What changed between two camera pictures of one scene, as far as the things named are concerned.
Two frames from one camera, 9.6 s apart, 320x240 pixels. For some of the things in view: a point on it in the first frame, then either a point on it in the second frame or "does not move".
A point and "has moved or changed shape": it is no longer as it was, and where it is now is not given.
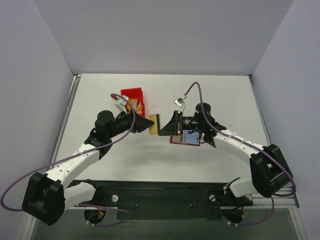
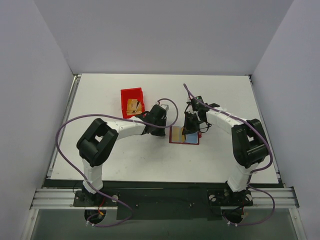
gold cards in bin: x=136 y=104 does not move
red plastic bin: x=135 y=93 does not move
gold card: x=153 y=128 has moved or changed shape
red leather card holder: x=191 y=138 does not move
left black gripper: x=135 y=122 → x=159 y=126
